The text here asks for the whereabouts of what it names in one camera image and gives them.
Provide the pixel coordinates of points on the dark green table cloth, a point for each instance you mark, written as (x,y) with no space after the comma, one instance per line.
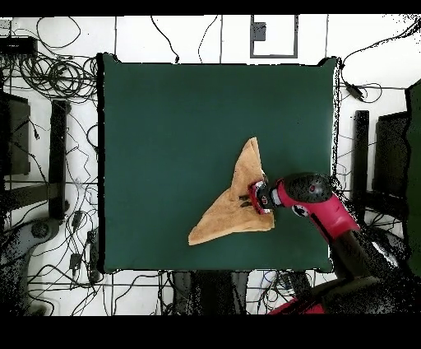
(164,115)

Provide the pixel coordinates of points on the grey floor frame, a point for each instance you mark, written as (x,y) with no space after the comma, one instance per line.
(273,56)

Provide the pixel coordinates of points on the pedestal leg with round foot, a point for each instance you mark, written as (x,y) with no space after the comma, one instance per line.
(39,230)

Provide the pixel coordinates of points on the large black box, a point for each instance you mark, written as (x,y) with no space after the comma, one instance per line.
(391,148)
(16,138)

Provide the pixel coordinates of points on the small black power adapter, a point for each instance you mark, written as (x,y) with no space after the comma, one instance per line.
(75,260)
(77,219)

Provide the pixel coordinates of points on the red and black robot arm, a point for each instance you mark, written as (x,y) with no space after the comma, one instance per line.
(322,207)

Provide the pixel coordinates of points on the orange terry towel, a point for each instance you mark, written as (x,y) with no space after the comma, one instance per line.
(230,217)

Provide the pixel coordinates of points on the small grey box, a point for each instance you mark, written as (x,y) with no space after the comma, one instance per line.
(259,31)

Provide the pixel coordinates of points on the flat black device box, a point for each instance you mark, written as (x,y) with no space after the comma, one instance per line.
(18,46)

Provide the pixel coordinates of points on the black stand bar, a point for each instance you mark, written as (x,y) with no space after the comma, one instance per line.
(58,158)
(361,148)

